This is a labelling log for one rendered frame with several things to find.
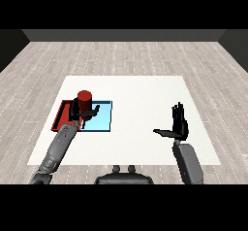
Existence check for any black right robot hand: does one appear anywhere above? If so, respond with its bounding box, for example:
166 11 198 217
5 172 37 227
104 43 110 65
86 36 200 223
152 102 190 142

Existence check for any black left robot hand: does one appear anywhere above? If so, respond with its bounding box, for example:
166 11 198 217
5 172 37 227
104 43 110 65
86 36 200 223
69 97 101 127

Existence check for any shallow red open box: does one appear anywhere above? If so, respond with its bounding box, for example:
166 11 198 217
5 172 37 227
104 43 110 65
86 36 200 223
51 99 82 133

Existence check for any small red can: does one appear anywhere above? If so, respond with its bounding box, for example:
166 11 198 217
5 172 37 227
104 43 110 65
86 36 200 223
77 90 93 114

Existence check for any dark grey robot body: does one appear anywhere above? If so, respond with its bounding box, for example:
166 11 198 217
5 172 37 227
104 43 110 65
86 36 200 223
94 165 155 185

